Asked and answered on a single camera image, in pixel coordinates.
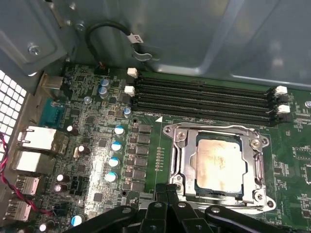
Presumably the blue serial port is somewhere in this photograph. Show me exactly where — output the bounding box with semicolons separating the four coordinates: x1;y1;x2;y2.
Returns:
38;100;66;128

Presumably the CPU with silver heat spreader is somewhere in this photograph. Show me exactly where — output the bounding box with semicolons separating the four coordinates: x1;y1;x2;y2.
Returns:
194;137;246;196

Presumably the silver socket cover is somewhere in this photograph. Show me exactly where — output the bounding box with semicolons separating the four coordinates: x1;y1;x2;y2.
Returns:
174;126;266;207

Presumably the silver rear port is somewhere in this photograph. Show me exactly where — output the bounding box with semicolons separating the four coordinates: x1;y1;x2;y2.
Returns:
40;74;64;92
17;125;70;157
4;199;33;222
14;175;41;197
10;150;58;175

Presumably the black PC case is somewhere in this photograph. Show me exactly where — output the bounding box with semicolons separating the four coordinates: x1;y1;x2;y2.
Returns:
0;0;311;233

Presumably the green motherboard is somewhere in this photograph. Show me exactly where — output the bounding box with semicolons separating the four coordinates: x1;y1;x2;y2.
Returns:
31;63;311;233

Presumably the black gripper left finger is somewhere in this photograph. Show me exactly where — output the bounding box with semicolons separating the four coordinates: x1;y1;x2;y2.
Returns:
72;184;169;233

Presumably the CPU socket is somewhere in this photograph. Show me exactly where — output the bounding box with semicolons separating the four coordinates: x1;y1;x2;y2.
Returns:
162;120;277;216

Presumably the black cable with white label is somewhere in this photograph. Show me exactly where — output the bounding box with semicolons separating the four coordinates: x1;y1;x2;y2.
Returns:
84;21;153;68

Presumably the red black twisted wire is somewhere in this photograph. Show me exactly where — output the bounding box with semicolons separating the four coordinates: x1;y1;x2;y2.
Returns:
0;132;53;216

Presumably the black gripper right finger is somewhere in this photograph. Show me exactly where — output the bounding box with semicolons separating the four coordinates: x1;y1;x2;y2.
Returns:
166;184;270;233

